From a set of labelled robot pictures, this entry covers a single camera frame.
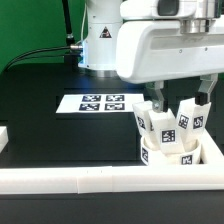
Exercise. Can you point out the white sheet with tags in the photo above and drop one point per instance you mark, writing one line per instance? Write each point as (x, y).
(98, 103)

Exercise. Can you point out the white front fence bar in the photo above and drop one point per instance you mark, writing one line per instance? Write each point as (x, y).
(111, 179)

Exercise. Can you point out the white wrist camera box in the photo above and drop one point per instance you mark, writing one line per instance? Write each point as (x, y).
(149, 9)

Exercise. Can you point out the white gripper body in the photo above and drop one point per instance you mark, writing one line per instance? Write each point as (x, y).
(149, 51)

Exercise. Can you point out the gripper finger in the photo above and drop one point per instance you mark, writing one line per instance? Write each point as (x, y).
(207, 85)
(160, 104)

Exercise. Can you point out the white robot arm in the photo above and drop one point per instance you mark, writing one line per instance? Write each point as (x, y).
(104, 22)

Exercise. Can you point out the white right fence bar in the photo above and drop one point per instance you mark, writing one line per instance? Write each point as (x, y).
(210, 152)

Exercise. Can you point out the black vertical pole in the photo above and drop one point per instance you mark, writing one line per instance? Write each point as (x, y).
(69, 34)

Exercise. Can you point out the white round stool seat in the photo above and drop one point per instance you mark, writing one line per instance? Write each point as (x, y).
(155, 157)

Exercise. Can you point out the white fence bar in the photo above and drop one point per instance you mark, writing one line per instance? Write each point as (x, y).
(210, 152)
(111, 179)

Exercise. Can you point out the white left fence piece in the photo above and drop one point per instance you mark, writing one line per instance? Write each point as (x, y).
(3, 137)

